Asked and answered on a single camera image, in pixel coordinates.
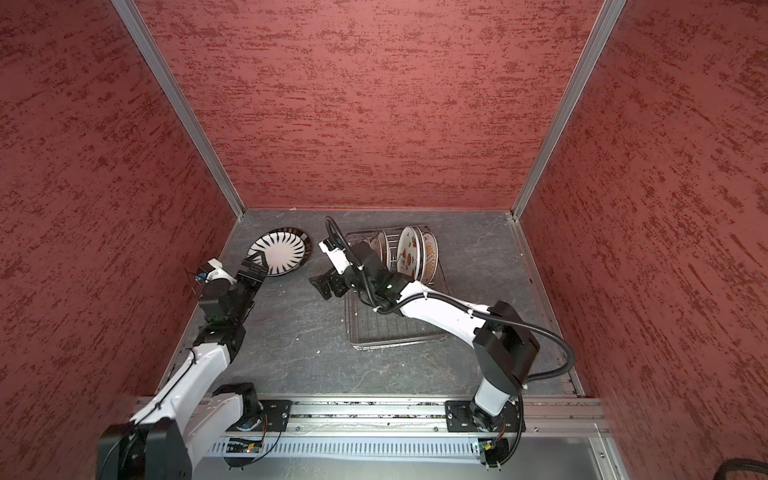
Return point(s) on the aluminium right corner post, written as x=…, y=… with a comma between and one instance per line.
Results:
x=597, y=39

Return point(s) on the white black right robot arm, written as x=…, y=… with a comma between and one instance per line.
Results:
x=505, y=346

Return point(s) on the aluminium front rail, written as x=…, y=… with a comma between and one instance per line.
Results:
x=401, y=428

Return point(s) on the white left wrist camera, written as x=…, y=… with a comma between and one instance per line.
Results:
x=213, y=270

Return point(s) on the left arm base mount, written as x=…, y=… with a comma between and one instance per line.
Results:
x=257, y=413

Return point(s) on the left green circuit board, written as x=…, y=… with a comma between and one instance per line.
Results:
x=241, y=452

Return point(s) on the aluminium left corner post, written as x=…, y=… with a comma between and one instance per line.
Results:
x=139, y=31

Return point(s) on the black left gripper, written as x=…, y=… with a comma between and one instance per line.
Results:
x=246, y=275

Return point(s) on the green circuit board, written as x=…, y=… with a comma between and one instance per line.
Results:
x=492, y=454
x=241, y=452

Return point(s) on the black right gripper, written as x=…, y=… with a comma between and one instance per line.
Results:
x=323, y=283

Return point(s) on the dark striped rim plate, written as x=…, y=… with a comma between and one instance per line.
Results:
x=294, y=247

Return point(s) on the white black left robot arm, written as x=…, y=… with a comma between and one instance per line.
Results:
x=168, y=437

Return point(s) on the red patterned white plate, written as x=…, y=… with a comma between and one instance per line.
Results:
x=379, y=244

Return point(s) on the right green circuit board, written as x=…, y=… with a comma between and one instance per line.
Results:
x=492, y=454

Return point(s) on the aluminium corner post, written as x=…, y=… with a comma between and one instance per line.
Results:
x=597, y=39
x=139, y=31

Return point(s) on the strawberry pattern white plate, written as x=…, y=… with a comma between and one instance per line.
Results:
x=410, y=253

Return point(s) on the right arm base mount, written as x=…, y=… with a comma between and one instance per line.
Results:
x=464, y=416

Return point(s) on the red rimmed white plate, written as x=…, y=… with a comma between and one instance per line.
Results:
x=431, y=257

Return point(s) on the black white sunburst plate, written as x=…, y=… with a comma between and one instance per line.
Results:
x=267, y=243

